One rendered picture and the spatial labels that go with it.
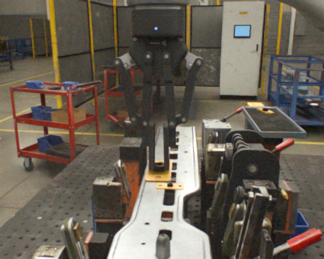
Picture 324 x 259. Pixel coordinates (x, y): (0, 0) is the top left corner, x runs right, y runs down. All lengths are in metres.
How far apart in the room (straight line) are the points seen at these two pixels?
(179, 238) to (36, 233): 0.78
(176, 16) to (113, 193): 0.64
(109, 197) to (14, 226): 0.63
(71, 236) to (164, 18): 0.43
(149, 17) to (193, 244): 0.52
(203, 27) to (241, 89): 1.76
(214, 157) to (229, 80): 6.60
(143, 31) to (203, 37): 8.02
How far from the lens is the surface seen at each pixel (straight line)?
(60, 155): 3.72
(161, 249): 0.77
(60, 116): 3.61
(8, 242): 1.49
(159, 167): 0.56
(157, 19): 0.49
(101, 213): 1.07
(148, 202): 1.00
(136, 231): 0.88
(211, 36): 8.50
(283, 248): 0.65
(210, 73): 8.56
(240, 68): 7.74
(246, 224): 0.63
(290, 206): 0.96
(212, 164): 1.20
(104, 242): 0.86
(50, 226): 1.54
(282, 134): 1.12
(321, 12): 0.81
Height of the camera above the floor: 1.46
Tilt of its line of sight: 16 degrees down
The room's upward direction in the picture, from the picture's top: straight up
